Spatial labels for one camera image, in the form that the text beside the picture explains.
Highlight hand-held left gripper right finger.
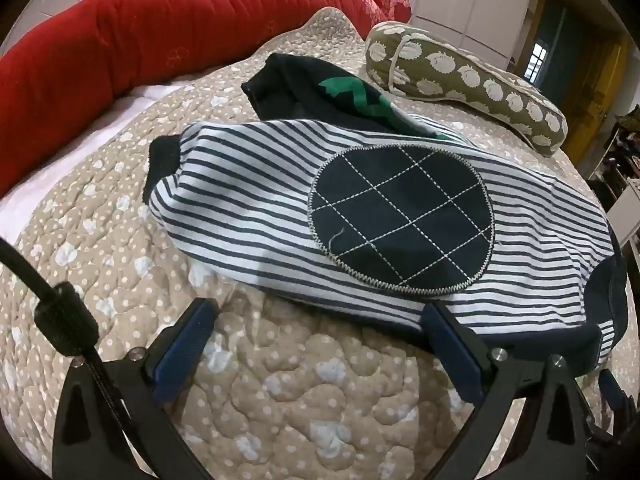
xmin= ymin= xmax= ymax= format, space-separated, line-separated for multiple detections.
xmin=422 ymin=302 xmax=606 ymax=480

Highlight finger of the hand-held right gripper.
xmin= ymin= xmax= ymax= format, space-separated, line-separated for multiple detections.
xmin=597 ymin=369 xmax=630 ymax=418

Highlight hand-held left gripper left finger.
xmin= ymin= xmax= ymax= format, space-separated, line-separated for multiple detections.
xmin=52 ymin=297 xmax=221 ymax=480

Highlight striped navy pants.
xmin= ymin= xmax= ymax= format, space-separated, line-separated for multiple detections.
xmin=142 ymin=52 xmax=630 ymax=368

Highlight beige dotted quilted blanket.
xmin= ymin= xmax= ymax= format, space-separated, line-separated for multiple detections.
xmin=0 ymin=7 xmax=631 ymax=480

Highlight white bed sheet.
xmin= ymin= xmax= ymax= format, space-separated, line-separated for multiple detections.
xmin=0 ymin=82 xmax=186 ymax=241

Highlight cluttered shelf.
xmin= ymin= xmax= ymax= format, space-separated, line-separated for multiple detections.
xmin=590 ymin=105 xmax=640 ymax=241

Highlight olive pillow with white print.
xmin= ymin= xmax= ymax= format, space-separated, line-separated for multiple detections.
xmin=364 ymin=21 xmax=568 ymax=158

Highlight window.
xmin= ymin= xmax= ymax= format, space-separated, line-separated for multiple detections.
xmin=525 ymin=42 xmax=551 ymax=86

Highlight red bolster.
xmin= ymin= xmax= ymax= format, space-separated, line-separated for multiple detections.
xmin=0 ymin=0 xmax=413 ymax=198

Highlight white wardrobe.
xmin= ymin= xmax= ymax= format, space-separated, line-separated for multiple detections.
xmin=272 ymin=0 xmax=543 ymax=73

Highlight black cable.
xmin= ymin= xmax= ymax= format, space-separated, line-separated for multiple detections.
xmin=0 ymin=237 xmax=133 ymax=461

